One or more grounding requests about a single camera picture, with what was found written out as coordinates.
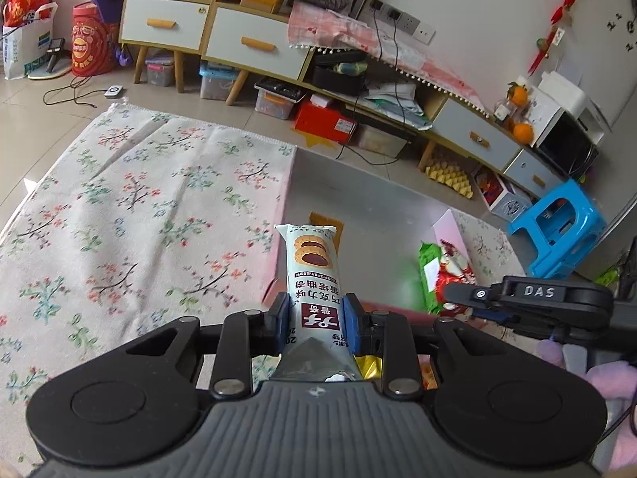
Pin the clear plastic storage bin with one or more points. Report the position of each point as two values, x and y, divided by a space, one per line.
278 102
218 82
380 142
160 72

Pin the stack of papers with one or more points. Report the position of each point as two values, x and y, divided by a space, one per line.
393 104

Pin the blue plastic stool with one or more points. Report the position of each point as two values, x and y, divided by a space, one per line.
557 229

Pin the person's right forearm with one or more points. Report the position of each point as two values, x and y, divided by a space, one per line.
614 383

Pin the colourful printed box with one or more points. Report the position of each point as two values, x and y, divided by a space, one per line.
502 196

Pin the brown snack packet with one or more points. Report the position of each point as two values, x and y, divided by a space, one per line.
326 220

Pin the white shopping bag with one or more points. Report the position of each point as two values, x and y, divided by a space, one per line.
25 50

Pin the wall power outlet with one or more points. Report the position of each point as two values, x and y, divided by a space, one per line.
385 10
417 27

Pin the red cylindrical gift box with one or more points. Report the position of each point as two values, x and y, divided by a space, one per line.
92 42

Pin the grey drawer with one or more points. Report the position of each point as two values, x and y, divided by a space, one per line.
473 132
535 174

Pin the white appliance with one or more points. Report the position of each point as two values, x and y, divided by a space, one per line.
572 99

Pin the yellow snack packet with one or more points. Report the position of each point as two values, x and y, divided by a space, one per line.
369 366

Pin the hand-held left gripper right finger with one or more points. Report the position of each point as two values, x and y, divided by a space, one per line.
352 326

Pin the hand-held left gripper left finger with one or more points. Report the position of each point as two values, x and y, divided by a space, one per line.
280 321

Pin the red shoe box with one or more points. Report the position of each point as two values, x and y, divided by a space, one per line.
326 122

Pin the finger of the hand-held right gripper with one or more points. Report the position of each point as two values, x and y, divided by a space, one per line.
492 315
468 295

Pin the small white floor device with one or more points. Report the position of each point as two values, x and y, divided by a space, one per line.
115 91

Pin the yellow egg tray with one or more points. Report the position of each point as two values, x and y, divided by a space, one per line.
450 177

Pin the low wooden cabinet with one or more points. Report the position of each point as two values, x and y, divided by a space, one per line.
427 153

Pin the red snack packet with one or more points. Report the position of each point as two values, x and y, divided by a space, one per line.
455 269

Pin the pink checked cloth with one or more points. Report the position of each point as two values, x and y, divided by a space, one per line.
358 35

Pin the white drawer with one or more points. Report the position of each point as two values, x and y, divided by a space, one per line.
259 45
164 25

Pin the pale cookie tube packet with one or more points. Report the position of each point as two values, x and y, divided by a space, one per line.
314 279

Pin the red gift bag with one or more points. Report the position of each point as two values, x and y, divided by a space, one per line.
27 5

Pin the green snack packet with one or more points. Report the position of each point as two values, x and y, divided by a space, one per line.
429 279

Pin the black microwave oven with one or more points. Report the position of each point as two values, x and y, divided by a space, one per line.
567 147

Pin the black box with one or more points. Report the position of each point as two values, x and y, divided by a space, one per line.
338 79

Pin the orange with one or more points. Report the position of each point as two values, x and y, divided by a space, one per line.
518 95
523 132

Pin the round white floor disc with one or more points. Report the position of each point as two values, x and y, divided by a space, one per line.
47 67

